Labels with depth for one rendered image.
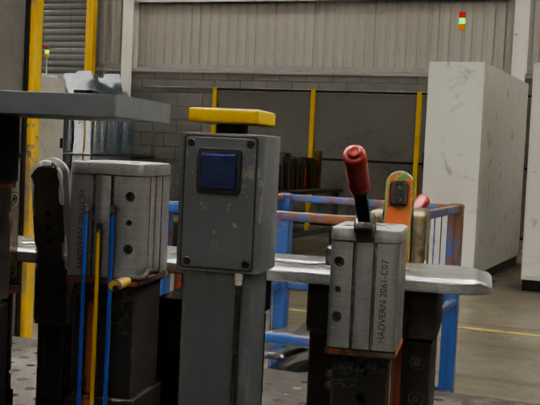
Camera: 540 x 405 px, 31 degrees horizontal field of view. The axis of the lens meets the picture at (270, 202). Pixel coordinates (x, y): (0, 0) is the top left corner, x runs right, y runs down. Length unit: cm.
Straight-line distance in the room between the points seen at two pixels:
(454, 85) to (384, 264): 808
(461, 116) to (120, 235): 804
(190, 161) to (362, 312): 24
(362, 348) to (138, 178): 27
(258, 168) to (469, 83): 820
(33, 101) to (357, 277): 34
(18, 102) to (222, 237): 19
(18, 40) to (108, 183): 394
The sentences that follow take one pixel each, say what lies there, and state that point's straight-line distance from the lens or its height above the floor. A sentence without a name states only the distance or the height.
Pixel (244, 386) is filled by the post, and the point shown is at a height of 94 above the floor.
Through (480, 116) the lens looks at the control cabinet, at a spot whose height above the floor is 152.
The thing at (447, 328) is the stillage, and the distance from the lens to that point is 401.
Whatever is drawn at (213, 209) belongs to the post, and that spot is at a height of 108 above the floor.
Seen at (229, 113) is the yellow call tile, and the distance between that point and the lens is 79.
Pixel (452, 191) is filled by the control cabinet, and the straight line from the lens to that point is 896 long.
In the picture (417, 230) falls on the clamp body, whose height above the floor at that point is 104.
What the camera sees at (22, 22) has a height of 169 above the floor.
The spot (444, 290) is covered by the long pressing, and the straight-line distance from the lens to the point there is 104.
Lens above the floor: 113
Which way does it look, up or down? 3 degrees down
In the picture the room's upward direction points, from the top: 3 degrees clockwise
